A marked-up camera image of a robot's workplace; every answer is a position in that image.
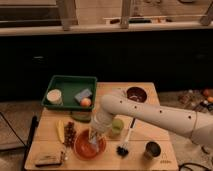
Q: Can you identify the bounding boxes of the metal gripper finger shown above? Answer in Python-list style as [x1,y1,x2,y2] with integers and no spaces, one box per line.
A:
[89,130,102,150]

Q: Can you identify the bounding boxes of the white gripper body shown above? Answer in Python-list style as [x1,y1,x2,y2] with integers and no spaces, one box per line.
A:
[90,111,114,134]

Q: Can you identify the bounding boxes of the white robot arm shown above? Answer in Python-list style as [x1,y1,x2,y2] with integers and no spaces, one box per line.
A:
[90,91,213,148]

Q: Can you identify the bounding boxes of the red bowl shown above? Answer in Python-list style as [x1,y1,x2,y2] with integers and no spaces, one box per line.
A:
[74,129,106,160]

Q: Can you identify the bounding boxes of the dark brown bowl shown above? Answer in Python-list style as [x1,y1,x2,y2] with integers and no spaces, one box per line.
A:
[127,87,147,103]

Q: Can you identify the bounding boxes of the green cup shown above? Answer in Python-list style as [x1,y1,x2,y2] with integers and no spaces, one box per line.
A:
[110,118,124,137]

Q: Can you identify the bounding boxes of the green flat plate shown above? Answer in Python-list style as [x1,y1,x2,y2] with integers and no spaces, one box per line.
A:
[71,112,91,123]

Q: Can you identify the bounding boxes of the orange fruit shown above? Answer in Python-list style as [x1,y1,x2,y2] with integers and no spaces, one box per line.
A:
[80,97,92,107]

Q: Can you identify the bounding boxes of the wooden board table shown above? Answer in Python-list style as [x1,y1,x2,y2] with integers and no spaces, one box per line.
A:
[24,81,180,171]

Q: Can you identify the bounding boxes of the blue sponge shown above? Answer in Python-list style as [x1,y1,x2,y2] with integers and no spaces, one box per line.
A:
[74,89,92,102]

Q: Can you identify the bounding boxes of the yellow banana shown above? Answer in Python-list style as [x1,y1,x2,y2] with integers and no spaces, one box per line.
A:
[56,120,65,144]

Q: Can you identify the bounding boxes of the black dish brush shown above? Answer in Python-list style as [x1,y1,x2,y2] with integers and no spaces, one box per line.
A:
[116,118,136,157]

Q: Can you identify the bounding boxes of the brown rectangular block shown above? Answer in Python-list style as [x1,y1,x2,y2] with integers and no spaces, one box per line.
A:
[34,153,62,167]

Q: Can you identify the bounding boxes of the green plastic tray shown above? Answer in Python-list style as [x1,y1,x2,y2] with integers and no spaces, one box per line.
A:
[42,75,97,111]

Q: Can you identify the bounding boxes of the white round can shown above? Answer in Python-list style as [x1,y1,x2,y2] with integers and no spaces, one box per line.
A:
[46,89,62,105]

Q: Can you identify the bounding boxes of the metal cup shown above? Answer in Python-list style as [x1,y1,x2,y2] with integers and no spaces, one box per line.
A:
[144,141,161,159]

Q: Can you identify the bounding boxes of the black cable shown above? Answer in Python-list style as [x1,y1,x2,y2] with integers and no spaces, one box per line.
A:
[178,162,210,171]

